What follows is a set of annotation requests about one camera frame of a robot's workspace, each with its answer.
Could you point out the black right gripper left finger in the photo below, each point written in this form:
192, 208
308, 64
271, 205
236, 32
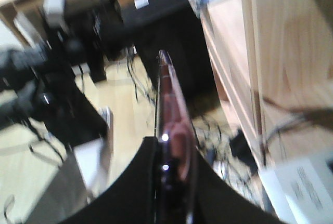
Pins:
130, 198

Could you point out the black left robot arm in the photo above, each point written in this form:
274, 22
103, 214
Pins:
65, 141

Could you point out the black computer tower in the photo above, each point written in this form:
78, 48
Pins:
169, 25

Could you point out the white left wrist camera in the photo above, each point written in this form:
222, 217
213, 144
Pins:
54, 11

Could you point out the light wooden shelf unit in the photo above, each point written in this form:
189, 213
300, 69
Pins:
272, 62

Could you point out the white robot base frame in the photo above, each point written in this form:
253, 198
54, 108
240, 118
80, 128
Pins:
82, 178

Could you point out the black smartphone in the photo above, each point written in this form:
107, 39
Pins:
176, 168

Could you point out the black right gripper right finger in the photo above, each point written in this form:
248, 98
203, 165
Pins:
216, 202

